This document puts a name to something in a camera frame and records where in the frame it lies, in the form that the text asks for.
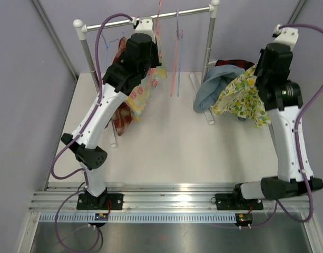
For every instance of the white plastic perforated basket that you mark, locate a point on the white plastic perforated basket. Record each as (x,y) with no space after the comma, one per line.
(211,66)

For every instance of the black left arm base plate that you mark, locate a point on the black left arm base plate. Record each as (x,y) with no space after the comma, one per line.
(112,201)

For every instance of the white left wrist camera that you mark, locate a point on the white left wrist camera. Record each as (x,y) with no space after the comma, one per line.
(143,30)

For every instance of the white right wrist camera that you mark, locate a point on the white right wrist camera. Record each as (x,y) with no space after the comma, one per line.
(286,36)

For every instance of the white slotted cable duct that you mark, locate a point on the white slotted cable duct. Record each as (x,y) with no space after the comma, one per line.
(118,217)

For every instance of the aluminium mounting rail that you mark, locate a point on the aluminium mounting rail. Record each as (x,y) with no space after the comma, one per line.
(174,197)

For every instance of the white metal clothes rack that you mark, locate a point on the white metal clothes rack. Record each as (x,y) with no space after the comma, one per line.
(82,30)

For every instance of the red beige checked garment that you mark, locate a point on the red beige checked garment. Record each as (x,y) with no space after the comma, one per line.
(122,117)

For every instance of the pink wire hanger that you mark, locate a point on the pink wire hanger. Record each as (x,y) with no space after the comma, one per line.
(175,68)

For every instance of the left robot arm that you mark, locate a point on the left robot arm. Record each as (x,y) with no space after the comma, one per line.
(126,73)

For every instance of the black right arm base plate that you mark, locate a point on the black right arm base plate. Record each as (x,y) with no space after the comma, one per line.
(226,201)

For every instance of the pastel tie-dye garment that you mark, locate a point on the pastel tie-dye garment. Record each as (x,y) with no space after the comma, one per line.
(138,98)

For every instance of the red black plaid skirt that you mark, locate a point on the red black plaid skirt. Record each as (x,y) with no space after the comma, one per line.
(235,62)

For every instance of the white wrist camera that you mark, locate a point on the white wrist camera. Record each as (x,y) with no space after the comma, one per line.
(286,36)
(143,30)

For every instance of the yellow green floral garment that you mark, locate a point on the yellow green floral garment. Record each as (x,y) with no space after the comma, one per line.
(240,98)

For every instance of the light blue denim garment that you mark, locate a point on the light blue denim garment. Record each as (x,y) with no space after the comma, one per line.
(196,105)

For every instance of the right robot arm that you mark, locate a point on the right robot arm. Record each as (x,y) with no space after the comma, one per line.
(282,99)

